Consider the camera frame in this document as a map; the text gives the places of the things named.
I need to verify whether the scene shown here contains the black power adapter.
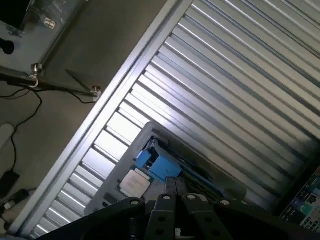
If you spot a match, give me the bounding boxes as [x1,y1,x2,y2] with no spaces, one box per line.
[0,170,21,199]

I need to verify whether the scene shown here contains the thin black floor cable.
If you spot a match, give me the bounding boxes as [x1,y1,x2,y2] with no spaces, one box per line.
[0,87,44,226]

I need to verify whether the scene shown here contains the green motherboard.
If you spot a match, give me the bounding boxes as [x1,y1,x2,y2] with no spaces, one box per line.
[280,169,320,230]

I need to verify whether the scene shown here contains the black open PC case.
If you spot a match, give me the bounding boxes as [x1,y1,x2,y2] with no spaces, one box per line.
[271,141,320,233]

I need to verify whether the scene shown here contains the black tripod stand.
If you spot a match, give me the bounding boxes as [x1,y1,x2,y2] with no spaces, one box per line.
[0,63,102,100]

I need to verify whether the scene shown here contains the silver CPU chip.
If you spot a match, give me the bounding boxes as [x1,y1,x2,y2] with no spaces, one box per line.
[119,168,152,197]

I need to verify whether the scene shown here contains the grey plastic parts rack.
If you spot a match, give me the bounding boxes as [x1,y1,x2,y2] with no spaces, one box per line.
[83,121,248,216]

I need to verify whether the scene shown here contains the black monitor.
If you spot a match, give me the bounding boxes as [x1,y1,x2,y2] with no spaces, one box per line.
[0,0,34,33]

